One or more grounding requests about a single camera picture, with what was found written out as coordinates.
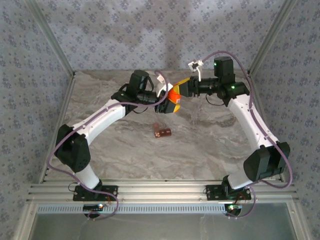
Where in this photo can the orange pill bottle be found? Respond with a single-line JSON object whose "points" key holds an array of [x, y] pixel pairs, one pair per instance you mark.
{"points": [[173, 98]]}

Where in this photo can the orange bottle cap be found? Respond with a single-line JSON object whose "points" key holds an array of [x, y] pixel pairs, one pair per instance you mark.
{"points": [[173, 93]]}

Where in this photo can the brown pill organizer box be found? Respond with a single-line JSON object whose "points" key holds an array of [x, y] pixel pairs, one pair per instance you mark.
{"points": [[165, 132]]}

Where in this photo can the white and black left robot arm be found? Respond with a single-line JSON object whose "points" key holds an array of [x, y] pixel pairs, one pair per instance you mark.
{"points": [[100, 117]]}

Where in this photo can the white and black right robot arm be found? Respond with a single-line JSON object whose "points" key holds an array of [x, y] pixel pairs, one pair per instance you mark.
{"points": [[250, 125]]}

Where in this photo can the small black circuit board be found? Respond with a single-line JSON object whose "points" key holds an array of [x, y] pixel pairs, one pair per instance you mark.
{"points": [[232, 208], [92, 207]]}

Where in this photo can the grey metal panel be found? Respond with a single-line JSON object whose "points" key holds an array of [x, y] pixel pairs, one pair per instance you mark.
{"points": [[162, 227]]}

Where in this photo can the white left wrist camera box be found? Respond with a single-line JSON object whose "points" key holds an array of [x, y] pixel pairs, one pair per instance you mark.
{"points": [[165, 87]]}

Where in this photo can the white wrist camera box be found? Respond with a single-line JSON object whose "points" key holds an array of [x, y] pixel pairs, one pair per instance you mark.
{"points": [[165, 87], [195, 65]]}

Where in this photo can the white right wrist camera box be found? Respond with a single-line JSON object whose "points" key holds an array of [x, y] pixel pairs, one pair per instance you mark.
{"points": [[195, 65]]}

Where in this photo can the aluminium frame post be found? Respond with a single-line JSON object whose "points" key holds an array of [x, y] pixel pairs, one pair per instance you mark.
{"points": [[270, 37], [52, 37]]}

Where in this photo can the aluminium mounting rail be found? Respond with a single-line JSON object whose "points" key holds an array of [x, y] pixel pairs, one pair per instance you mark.
{"points": [[162, 191]]}

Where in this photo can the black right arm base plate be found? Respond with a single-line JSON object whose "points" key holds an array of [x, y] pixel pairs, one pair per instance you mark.
{"points": [[211, 193]]}

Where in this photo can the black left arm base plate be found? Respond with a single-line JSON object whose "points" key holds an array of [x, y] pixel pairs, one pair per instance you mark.
{"points": [[113, 190]]}

